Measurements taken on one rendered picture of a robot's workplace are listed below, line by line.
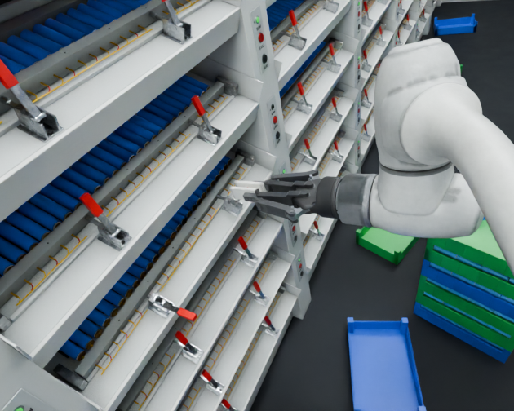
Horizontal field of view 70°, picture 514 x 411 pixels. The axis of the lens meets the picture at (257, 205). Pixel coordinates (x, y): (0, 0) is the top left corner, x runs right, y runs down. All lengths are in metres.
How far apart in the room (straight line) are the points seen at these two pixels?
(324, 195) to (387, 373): 0.87
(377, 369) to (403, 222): 0.87
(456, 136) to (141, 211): 0.44
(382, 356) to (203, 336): 0.73
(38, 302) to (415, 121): 0.52
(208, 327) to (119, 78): 0.57
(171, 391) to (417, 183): 0.62
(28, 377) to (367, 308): 1.19
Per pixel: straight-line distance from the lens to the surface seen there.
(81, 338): 0.70
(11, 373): 0.53
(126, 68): 0.57
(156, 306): 0.69
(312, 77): 1.28
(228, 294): 0.92
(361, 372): 1.39
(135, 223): 0.59
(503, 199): 0.41
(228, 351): 1.06
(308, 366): 1.40
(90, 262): 0.57
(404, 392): 1.38
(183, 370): 0.86
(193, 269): 0.74
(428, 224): 0.59
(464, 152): 0.44
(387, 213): 0.59
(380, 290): 1.55
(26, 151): 0.47
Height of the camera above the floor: 1.29
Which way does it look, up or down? 42 degrees down
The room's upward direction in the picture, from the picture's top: 14 degrees counter-clockwise
